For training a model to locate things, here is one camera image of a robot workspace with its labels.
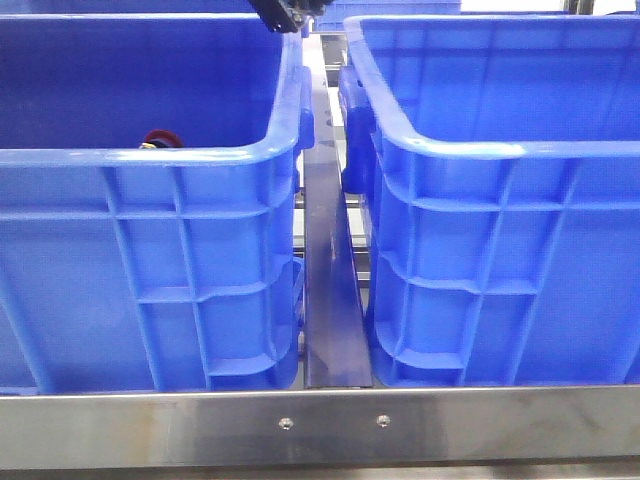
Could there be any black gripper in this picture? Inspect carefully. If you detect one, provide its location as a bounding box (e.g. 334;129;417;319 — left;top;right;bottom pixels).
249;0;333;33

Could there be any red mushroom push button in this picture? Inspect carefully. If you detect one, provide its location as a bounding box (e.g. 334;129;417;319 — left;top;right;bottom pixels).
139;129;184;149

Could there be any blue crate rear right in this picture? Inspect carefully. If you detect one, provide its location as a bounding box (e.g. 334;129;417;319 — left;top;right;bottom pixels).
314;0;461;32

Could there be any blue crate rear left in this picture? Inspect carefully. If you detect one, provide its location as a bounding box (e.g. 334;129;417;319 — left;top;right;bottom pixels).
29;0;309;39

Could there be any blue plastic crate right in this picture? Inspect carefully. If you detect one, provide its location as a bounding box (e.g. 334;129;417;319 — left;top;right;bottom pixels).
340;14;639;387

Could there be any blue plastic crate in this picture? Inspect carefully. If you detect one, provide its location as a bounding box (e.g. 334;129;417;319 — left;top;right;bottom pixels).
340;14;639;387
1;14;314;395

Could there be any blue plastic crate left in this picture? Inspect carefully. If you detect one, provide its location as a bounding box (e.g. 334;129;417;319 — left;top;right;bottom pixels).
1;14;314;395

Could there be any steel centre divider bar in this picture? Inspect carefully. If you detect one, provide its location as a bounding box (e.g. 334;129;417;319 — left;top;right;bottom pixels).
304;70;373;389

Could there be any steel front rail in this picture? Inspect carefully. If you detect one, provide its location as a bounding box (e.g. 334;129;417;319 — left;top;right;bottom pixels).
1;386;639;470

